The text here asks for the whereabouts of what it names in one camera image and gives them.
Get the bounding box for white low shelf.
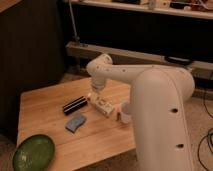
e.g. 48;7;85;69
66;42;213;79

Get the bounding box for white bottle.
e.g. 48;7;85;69
87;92;114;117

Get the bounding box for black flat device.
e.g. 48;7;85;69
164;56;194;66

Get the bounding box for black striped box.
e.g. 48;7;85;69
62;96;87;115

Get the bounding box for white upper shelf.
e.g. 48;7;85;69
62;0;213;20

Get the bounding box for blue sponge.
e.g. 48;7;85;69
65;113;87;133

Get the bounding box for green ceramic bowl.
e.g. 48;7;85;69
12;134;55;171

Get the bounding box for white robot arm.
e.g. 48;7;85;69
87;54;195;171

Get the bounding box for black cables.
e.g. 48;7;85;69
197;71;213;171

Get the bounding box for metal stand pole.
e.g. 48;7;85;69
68;0;87;47

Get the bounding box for wooden table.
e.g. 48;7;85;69
16;77;137;171

